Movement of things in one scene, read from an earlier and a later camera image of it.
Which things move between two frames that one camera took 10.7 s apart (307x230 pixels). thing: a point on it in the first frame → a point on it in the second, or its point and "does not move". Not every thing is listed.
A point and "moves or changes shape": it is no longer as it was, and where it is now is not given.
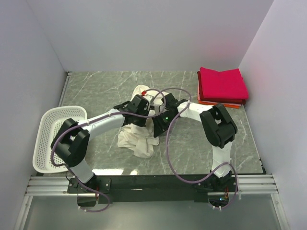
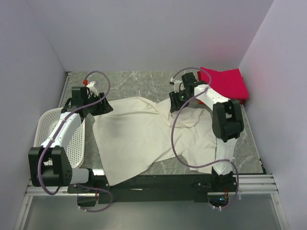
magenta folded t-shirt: (226, 84) does not move
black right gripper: (159, 127) → (175, 104)
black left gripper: (141, 123) → (104, 107)
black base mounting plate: (153, 189) does not move
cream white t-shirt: (141, 139) moves or changes shape
